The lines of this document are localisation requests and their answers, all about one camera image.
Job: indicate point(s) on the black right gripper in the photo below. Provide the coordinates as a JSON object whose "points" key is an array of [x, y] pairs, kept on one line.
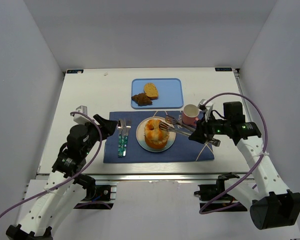
{"points": [[203, 133]]}

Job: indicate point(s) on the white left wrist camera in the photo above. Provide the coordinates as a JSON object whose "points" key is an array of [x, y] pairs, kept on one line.
{"points": [[78, 118]]}

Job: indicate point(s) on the fork with green handle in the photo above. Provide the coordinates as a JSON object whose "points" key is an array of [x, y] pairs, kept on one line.
{"points": [[126, 135]]}

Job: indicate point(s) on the knife with green handle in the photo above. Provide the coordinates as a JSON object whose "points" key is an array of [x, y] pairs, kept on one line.
{"points": [[123, 133]]}

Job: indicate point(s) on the spoon with green handle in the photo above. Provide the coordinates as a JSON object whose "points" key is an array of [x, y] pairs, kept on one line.
{"points": [[120, 127]]}

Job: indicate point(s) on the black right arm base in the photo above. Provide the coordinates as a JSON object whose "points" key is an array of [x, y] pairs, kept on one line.
{"points": [[226, 203]]}

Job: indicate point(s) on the cream and blue plate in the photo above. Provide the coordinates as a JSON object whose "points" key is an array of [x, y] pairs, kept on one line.
{"points": [[140, 136]]}

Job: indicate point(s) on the light blue plastic tray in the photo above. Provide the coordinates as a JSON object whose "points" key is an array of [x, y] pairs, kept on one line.
{"points": [[170, 93]]}

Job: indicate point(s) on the dark label sticker right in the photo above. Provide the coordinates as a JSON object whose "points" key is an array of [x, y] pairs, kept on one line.
{"points": [[223, 69]]}

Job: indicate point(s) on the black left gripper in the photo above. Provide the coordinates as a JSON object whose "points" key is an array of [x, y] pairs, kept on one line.
{"points": [[101, 127]]}

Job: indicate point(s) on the aluminium table rail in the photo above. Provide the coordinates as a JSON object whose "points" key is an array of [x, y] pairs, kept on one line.
{"points": [[155, 177]]}

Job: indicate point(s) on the dark label sticker left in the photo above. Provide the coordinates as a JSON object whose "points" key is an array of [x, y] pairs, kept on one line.
{"points": [[74, 71]]}

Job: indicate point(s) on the dark label sticker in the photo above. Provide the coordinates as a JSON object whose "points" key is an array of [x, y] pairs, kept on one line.
{"points": [[74, 71], [223, 69]]}

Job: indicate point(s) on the metal serving tongs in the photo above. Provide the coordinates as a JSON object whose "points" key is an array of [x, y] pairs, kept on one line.
{"points": [[173, 125]]}

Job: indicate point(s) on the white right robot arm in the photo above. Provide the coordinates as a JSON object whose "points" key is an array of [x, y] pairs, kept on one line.
{"points": [[272, 204]]}

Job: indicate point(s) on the sugared orange muffin bread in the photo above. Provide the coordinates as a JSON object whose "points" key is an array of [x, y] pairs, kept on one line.
{"points": [[157, 144]]}

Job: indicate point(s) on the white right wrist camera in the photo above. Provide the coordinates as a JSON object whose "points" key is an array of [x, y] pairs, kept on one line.
{"points": [[207, 107]]}

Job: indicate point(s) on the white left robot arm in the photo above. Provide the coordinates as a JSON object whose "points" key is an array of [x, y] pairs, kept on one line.
{"points": [[66, 185]]}

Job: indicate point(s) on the pink ceramic mug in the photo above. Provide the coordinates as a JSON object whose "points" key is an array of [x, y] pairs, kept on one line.
{"points": [[190, 114]]}

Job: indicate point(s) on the brown chocolate croissant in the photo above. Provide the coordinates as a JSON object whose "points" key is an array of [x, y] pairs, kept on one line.
{"points": [[142, 99]]}

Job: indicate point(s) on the tan bread slice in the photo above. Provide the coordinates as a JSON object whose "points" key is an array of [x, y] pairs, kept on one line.
{"points": [[151, 91]]}

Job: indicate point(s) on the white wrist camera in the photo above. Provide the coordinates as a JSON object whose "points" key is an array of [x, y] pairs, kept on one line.
{"points": [[78, 118], [207, 107]]}

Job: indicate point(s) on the round orange striped bun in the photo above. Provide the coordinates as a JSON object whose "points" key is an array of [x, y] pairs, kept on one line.
{"points": [[153, 132]]}

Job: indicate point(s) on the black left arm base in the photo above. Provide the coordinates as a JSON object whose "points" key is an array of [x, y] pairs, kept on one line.
{"points": [[99, 197]]}

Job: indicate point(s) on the blue cloth placemat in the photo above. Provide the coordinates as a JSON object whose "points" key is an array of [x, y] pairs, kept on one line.
{"points": [[183, 150]]}

